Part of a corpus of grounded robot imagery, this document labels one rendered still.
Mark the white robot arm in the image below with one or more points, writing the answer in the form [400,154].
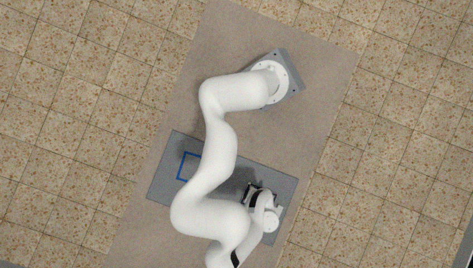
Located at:
[227,221]

